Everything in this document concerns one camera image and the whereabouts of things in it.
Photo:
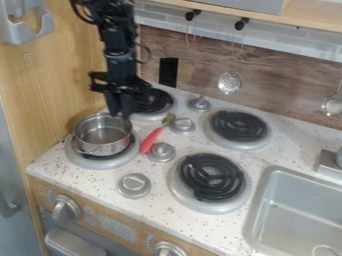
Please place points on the toy sink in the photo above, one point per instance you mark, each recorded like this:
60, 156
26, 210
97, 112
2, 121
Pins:
296, 213

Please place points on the grey wall holder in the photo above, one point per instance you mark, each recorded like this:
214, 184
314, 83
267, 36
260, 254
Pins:
20, 31

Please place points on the black hook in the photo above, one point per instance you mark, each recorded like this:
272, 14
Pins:
192, 14
241, 24

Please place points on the silver hanging strainer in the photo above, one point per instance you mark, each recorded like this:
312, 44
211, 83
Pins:
230, 82

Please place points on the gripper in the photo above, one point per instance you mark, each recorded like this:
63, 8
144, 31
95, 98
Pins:
119, 71

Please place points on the silver pot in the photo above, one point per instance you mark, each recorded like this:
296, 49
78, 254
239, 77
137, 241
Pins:
103, 135

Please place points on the toy stove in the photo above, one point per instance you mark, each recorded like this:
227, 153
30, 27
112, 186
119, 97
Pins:
209, 176

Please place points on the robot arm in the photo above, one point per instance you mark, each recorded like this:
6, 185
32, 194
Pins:
113, 23

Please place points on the silver hanging ladle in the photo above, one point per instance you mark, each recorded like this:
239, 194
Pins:
333, 105

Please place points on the tap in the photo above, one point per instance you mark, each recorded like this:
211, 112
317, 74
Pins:
330, 161

